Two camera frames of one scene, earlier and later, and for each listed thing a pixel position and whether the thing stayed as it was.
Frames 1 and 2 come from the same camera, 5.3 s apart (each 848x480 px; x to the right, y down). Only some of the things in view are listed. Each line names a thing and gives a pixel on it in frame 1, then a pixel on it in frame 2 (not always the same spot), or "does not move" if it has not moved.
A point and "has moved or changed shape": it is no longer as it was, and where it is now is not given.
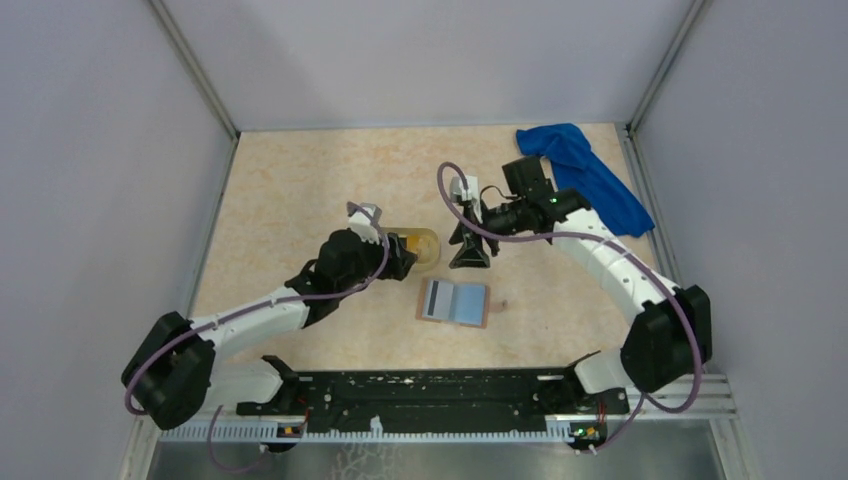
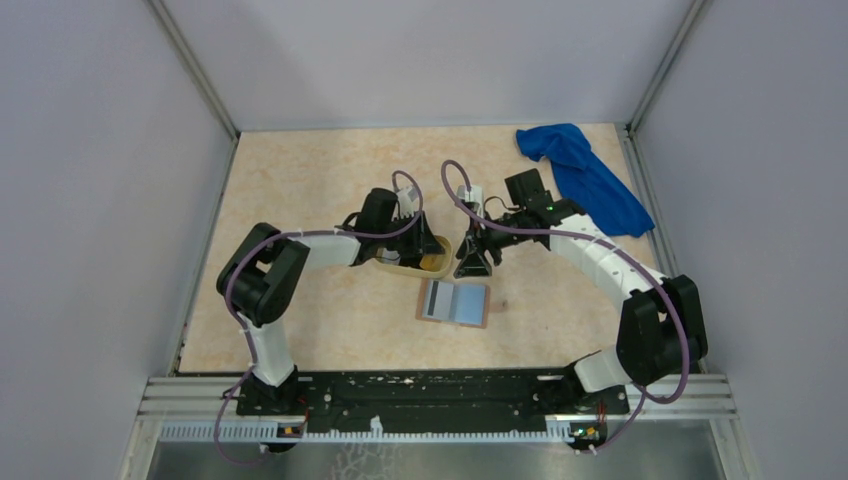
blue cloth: x=580 y=165 does not move
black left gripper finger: x=408 y=259 → x=424 y=242
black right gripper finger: x=471 y=254 → x=472 y=262
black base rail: x=439 y=401 does not move
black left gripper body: x=393 y=267 → x=399 y=238
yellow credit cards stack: x=412 y=243 has moved or changed shape
